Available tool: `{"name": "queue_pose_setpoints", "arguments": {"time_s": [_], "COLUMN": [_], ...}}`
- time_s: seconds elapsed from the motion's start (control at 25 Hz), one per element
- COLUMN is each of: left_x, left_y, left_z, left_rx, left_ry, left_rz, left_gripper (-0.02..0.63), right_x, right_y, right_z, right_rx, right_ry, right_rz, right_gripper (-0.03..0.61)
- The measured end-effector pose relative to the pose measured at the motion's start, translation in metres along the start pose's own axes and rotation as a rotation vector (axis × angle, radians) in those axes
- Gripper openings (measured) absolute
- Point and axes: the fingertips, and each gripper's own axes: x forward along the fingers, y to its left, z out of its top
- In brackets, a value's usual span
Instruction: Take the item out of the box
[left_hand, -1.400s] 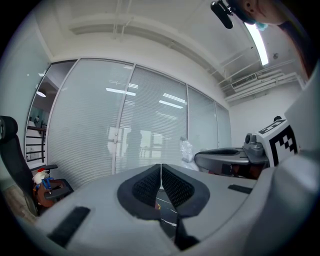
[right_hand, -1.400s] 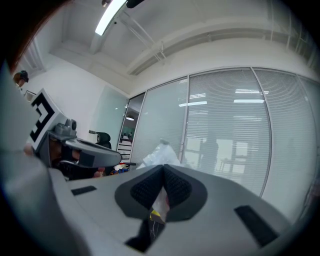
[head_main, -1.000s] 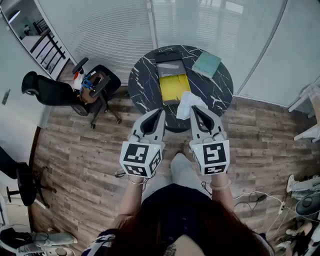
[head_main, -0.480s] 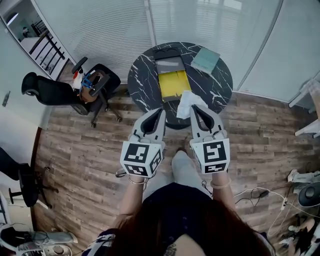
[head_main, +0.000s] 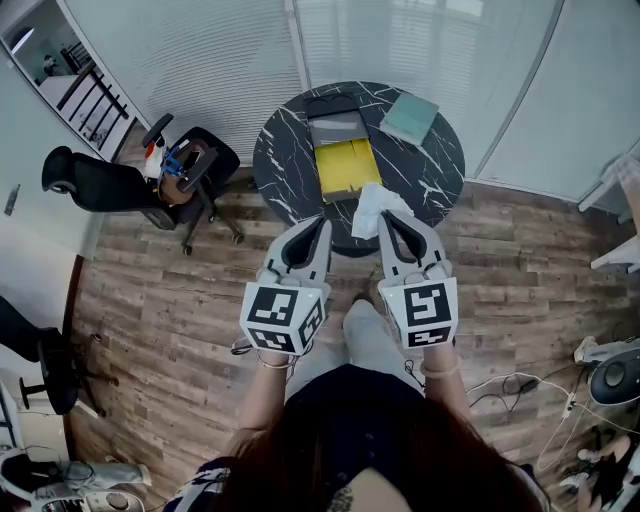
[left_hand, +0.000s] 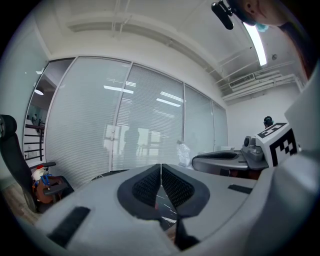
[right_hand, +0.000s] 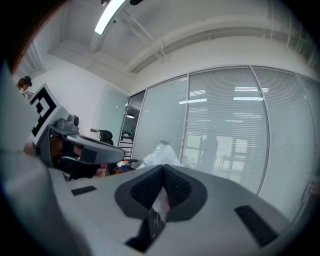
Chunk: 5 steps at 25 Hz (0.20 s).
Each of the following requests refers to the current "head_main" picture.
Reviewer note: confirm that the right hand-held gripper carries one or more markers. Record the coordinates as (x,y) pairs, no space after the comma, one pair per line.
(427,310)

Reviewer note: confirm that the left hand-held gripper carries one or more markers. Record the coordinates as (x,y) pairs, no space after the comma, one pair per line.
(272,307)

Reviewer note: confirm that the black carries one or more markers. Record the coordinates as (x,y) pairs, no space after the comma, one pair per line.
(345,165)

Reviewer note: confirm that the person's left forearm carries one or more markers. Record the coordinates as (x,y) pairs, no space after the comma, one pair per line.
(260,395)

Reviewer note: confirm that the person's right forearm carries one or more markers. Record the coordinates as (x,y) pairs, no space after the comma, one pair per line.
(445,390)

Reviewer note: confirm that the person's light grey trousers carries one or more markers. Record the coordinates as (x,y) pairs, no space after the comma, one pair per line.
(370,340)

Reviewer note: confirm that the silver bangle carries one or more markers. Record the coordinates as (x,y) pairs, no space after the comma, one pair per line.
(275,366)

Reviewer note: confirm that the teal book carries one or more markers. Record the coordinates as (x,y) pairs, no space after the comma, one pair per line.
(410,117)

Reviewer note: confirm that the brown leather bag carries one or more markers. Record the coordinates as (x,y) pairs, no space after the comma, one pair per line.
(172,192)

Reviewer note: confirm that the smartphone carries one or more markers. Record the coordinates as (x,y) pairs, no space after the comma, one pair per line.
(192,158)

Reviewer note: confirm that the person's dark blue top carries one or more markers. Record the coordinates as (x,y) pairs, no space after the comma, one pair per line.
(350,400)

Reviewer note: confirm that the black power adapter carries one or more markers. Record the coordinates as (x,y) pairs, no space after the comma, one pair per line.
(527,386)

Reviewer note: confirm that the white and red plastic bag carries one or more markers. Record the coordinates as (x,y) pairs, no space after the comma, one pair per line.
(152,155)

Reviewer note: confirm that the black mesh office chair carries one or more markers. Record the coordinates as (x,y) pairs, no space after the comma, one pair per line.
(100,185)

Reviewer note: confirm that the white shelf unit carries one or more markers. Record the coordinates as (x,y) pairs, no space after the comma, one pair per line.
(620,200)

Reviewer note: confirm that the black railing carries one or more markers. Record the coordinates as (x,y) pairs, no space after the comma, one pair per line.
(117,105)

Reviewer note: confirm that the black swivel chair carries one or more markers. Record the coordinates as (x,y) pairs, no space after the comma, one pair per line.
(55,375)

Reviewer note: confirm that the grey device with round dial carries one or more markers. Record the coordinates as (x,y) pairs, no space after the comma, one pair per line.
(117,501)

